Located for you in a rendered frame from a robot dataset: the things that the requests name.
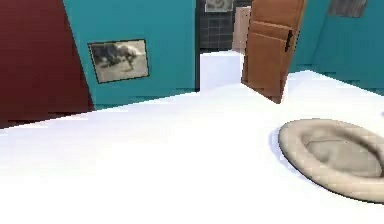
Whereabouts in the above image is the brown wooden room door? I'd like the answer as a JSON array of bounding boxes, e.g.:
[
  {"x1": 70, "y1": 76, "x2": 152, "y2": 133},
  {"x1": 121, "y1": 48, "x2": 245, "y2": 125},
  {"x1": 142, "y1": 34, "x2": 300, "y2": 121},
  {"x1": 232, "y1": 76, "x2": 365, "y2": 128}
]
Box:
[{"x1": 241, "y1": 0, "x2": 307, "y2": 105}]

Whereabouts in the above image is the pale pink room door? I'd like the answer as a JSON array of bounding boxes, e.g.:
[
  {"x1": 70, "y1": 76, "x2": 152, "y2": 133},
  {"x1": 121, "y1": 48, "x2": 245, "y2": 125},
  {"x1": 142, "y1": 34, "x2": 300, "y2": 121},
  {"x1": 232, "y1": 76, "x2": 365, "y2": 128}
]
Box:
[{"x1": 231, "y1": 5, "x2": 252, "y2": 54}]

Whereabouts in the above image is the small grey framed picture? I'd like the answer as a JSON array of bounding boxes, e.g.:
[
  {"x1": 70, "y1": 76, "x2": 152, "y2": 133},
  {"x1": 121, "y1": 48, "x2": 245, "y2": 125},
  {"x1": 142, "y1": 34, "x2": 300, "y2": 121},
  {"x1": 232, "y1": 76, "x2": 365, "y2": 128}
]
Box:
[{"x1": 204, "y1": 0, "x2": 235, "y2": 13}]

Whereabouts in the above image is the beige round floor cushion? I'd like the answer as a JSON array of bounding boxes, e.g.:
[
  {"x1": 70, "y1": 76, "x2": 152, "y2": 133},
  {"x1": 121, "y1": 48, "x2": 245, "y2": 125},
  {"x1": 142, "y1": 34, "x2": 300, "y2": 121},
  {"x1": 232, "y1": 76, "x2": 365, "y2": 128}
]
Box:
[{"x1": 278, "y1": 118, "x2": 384, "y2": 204}]

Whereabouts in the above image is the dark grey framed picture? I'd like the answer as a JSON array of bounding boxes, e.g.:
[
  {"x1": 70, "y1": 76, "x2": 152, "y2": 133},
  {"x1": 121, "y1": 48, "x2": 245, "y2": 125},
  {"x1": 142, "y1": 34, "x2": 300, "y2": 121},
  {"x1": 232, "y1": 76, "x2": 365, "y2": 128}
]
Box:
[{"x1": 327, "y1": 0, "x2": 368, "y2": 19}]

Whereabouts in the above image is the grey framed wall picture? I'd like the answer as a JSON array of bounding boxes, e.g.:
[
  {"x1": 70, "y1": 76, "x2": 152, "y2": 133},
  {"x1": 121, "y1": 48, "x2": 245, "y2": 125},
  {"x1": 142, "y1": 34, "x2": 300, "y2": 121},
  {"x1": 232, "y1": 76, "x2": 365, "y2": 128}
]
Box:
[{"x1": 87, "y1": 38, "x2": 150, "y2": 84}]

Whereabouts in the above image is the black door handle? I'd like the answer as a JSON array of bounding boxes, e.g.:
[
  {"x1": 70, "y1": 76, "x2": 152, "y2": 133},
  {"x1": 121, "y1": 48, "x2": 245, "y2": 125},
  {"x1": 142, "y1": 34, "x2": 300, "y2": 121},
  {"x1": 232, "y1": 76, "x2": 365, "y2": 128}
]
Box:
[{"x1": 284, "y1": 29, "x2": 294, "y2": 53}]

